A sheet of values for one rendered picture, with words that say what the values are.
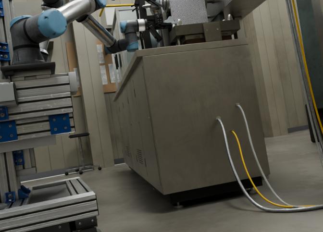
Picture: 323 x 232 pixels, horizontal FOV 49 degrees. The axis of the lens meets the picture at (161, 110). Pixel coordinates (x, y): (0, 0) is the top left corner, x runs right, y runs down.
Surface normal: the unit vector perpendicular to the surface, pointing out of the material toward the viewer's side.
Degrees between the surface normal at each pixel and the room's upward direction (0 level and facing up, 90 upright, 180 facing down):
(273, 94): 90
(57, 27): 94
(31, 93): 90
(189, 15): 90
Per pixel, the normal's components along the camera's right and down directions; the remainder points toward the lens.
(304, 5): -0.82, 0.08
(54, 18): 0.82, -0.09
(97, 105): 0.30, -0.09
